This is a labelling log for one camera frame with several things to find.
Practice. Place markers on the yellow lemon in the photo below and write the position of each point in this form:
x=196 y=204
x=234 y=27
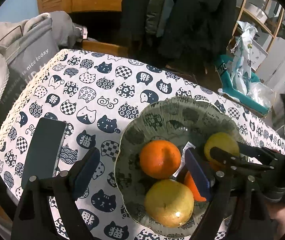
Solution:
x=220 y=141

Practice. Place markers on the dark grey hoodie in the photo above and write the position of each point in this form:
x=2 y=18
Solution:
x=62 y=27

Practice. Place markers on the black hooded coat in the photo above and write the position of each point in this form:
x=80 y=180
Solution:
x=202 y=17

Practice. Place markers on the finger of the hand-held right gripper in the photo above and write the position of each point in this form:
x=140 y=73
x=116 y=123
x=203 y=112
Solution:
x=255 y=150
x=232 y=158

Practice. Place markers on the white patterned bag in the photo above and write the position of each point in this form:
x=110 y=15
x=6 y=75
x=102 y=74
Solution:
x=242 y=62

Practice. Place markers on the grey laundry bag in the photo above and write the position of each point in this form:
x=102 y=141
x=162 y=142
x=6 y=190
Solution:
x=25 y=55

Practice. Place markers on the green glass bowl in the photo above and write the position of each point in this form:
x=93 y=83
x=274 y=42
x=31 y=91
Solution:
x=170 y=120

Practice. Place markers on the steel pot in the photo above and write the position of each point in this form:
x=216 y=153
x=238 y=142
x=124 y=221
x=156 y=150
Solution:
x=256 y=11

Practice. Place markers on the large orange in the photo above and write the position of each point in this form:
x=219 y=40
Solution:
x=157 y=160

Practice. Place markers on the person's right hand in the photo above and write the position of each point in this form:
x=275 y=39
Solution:
x=283 y=216

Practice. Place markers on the cat print tablecloth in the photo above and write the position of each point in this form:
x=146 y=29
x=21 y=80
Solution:
x=82 y=92

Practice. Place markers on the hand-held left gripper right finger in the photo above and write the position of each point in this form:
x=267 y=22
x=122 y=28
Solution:
x=197 y=172

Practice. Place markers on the small orange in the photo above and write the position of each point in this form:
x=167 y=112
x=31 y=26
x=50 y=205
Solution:
x=191 y=185

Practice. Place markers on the clear plastic bag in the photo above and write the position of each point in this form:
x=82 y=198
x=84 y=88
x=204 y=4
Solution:
x=261 y=92

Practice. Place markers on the grey jacket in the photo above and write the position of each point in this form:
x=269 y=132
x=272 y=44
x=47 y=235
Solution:
x=157 y=12

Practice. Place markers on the wooden shelf rack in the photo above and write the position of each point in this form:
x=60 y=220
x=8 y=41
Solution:
x=242 y=10

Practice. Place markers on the yellow pear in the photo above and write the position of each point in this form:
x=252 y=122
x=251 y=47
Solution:
x=167 y=202

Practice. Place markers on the white drawer box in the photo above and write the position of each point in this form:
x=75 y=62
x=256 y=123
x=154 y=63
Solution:
x=258 y=52

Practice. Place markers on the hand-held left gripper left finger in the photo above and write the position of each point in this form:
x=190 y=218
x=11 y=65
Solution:
x=85 y=172

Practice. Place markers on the black jacket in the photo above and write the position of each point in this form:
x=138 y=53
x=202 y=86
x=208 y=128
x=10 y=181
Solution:
x=132 y=12

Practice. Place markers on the wooden drawer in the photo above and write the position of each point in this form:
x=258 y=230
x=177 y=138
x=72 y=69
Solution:
x=102 y=47

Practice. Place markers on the teal plastic basket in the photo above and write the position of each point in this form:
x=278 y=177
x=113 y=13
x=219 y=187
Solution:
x=228 y=85

